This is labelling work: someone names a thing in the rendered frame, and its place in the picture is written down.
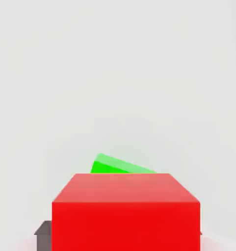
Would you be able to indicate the small green cube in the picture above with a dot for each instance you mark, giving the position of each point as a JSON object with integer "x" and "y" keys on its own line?
{"x": 110, "y": 166}

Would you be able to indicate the small red cube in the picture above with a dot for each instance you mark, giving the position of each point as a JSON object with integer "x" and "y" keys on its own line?
{"x": 125, "y": 219}

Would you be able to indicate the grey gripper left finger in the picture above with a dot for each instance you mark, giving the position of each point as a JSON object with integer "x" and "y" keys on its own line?
{"x": 44, "y": 235}

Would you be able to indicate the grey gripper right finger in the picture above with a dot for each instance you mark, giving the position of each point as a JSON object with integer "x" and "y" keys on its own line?
{"x": 205, "y": 243}

